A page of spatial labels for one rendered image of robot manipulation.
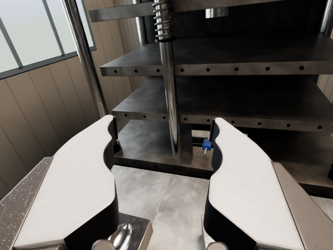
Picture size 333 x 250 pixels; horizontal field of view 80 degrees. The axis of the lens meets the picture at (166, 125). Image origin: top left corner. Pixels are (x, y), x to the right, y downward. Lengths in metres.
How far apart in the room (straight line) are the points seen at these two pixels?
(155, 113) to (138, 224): 0.54
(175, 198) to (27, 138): 1.89
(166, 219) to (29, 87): 1.97
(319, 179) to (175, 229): 0.68
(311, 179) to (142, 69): 0.91
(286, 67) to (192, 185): 0.62
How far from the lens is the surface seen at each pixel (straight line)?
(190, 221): 0.86
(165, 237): 0.83
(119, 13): 1.03
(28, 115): 2.46
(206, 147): 1.04
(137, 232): 0.78
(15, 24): 2.43
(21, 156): 2.51
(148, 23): 1.75
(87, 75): 1.08
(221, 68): 0.90
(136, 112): 1.11
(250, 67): 0.90
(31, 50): 2.46
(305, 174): 1.15
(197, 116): 1.00
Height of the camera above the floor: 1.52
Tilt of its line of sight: 30 degrees down
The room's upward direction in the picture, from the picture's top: 7 degrees counter-clockwise
